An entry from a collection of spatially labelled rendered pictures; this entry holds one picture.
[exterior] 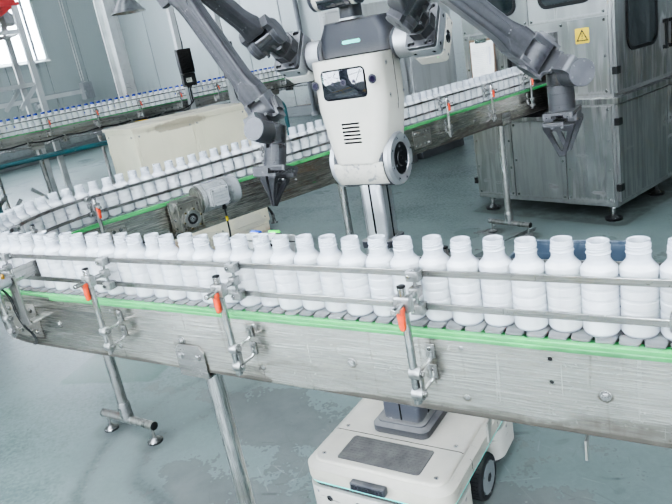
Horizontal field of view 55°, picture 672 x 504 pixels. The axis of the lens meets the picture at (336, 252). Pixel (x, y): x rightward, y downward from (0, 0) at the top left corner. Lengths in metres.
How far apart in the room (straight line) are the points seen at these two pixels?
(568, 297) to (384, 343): 0.37
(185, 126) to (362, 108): 3.82
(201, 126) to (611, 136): 3.20
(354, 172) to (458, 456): 0.94
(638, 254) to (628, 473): 1.48
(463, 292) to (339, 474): 1.12
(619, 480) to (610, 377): 1.32
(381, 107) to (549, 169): 3.35
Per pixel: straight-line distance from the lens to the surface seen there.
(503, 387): 1.25
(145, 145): 5.44
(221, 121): 5.76
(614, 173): 4.89
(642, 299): 1.14
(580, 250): 1.80
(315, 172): 3.46
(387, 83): 1.88
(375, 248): 1.27
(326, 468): 2.22
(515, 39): 1.46
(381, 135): 1.88
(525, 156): 5.20
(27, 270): 2.09
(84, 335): 2.00
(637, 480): 2.49
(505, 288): 1.19
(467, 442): 2.21
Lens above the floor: 1.54
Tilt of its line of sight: 18 degrees down
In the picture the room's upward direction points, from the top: 10 degrees counter-clockwise
